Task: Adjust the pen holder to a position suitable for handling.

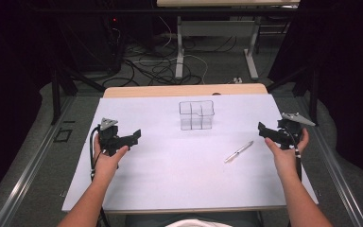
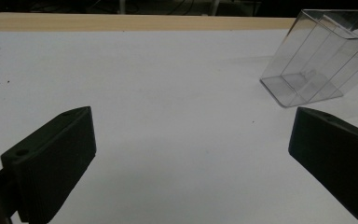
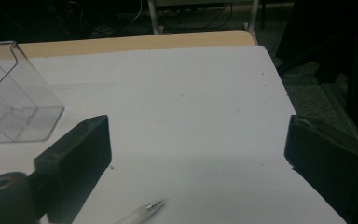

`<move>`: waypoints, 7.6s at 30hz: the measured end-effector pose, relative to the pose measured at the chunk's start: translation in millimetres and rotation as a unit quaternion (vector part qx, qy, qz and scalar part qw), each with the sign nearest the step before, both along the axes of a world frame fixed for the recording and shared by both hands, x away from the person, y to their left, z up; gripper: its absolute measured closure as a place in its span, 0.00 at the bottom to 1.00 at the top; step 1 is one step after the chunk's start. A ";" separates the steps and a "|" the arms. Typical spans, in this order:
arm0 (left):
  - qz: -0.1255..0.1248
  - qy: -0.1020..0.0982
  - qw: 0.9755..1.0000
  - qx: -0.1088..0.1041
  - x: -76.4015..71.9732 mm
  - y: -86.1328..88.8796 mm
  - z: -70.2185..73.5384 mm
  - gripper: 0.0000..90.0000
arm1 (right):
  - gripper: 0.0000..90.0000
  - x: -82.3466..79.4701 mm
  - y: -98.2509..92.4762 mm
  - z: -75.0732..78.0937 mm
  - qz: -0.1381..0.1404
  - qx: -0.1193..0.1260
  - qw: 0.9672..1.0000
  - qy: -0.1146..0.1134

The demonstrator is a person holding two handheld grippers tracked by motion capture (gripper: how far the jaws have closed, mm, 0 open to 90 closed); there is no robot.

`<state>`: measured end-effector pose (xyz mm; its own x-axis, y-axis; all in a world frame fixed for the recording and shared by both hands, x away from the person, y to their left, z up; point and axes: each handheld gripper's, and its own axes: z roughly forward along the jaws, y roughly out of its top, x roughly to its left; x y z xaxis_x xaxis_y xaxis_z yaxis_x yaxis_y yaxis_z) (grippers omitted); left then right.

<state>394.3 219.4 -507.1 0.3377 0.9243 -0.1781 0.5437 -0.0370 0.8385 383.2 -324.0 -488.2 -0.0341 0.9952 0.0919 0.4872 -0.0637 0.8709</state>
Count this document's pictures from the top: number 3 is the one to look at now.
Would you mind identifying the white table mat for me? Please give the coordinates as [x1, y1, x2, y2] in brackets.
[0, 45, 349, 224]

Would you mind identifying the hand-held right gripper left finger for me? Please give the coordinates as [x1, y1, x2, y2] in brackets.
[33, 114, 113, 224]

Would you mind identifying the black stand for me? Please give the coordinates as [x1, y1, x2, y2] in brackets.
[274, 0, 358, 132]

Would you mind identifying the white pen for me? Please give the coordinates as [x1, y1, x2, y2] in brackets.
[114, 198, 166, 224]

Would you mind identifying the white metal stand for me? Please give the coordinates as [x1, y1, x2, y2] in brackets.
[147, 0, 260, 45]

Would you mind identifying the black cable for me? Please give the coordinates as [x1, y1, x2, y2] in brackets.
[162, 2, 234, 31]

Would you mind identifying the clear plastic pen holder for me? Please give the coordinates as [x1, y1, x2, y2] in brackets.
[0, 40, 65, 145]

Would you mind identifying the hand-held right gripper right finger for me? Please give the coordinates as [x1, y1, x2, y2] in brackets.
[283, 114, 358, 224]

